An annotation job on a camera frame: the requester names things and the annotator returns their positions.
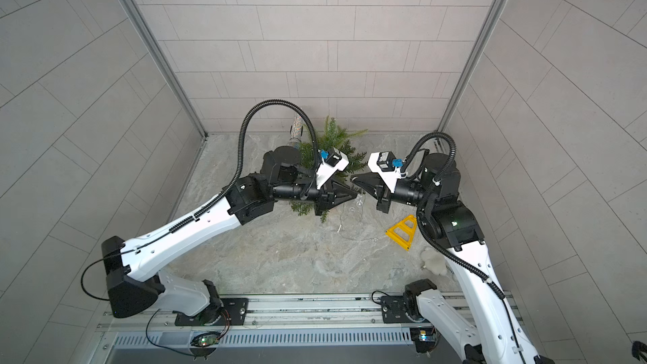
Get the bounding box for small green christmas tree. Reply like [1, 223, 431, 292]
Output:
[290, 116, 368, 216]

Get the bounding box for yellow plastic triangle frame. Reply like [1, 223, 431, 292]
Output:
[385, 215, 417, 250]

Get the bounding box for right green circuit board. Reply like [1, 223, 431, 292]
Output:
[409, 327, 439, 354]

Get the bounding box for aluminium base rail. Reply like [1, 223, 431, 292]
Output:
[90, 290, 532, 364]

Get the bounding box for green circuit board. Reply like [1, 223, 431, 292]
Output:
[409, 327, 439, 354]
[190, 332, 221, 348]

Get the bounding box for left green circuit board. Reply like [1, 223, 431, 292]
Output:
[190, 332, 221, 348]

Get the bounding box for black corrugated cable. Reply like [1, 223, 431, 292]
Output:
[168, 99, 320, 234]
[403, 131, 506, 300]

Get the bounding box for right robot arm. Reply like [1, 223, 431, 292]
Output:
[351, 153, 550, 363]

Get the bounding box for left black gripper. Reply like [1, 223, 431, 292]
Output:
[270, 174, 357, 215]

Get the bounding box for clear string lights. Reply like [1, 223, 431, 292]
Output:
[338, 193, 385, 242]

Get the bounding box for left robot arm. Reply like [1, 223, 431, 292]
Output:
[102, 146, 357, 319]

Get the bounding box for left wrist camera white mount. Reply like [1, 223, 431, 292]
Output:
[316, 148, 349, 190]

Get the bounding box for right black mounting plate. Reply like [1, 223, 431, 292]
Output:
[379, 295, 429, 325]

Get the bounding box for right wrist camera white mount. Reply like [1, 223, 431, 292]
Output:
[367, 151, 406, 193]

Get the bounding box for right black corrugated cable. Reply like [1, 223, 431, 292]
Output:
[403, 131, 506, 300]

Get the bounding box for left black corrugated cable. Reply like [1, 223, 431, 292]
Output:
[168, 99, 320, 234]

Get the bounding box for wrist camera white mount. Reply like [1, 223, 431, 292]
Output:
[367, 151, 406, 193]
[316, 148, 349, 190]

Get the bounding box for black mounting plate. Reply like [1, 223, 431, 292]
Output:
[379, 295, 429, 325]
[175, 298, 249, 326]

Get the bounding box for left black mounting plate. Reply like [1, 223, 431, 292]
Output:
[175, 298, 249, 326]

